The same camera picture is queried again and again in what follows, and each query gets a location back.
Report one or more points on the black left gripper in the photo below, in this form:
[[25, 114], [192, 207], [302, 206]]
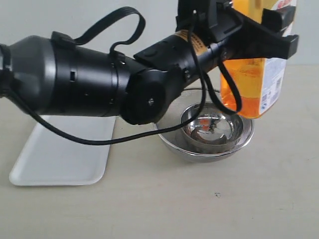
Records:
[[244, 38]]

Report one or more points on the orange pump soap bottle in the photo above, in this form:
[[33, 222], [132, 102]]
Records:
[[259, 81]]

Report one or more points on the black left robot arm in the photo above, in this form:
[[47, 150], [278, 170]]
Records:
[[59, 76]]

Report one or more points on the small stainless steel bowl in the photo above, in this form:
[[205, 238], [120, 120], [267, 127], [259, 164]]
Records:
[[212, 131]]

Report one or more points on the steel mesh colander basket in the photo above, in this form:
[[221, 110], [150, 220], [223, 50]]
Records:
[[181, 110]]

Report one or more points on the white rectangular foam tray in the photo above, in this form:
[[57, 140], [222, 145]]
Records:
[[49, 160]]

